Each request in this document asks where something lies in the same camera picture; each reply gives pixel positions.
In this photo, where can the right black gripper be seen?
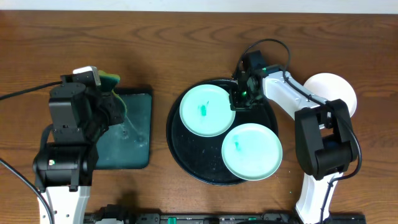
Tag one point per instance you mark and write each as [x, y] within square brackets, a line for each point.
[236, 104]

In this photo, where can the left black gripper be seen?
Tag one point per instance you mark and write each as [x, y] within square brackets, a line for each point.
[111, 109]

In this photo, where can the green scouring sponge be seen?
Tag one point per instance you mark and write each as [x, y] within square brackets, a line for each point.
[108, 84]

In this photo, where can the mint plate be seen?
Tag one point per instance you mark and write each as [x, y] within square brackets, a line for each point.
[252, 152]
[205, 110]

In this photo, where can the white plate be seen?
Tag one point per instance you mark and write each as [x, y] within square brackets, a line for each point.
[333, 87]

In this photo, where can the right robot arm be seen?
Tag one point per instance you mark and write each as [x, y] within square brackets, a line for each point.
[325, 142]

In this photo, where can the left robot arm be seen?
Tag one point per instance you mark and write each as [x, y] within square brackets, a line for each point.
[64, 168]

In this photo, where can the black rectangular water tray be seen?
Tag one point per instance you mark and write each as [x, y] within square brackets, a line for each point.
[127, 145]

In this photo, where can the black round tray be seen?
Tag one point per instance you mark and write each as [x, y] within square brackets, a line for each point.
[201, 156]

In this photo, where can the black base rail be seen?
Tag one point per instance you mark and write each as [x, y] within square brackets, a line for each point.
[119, 214]

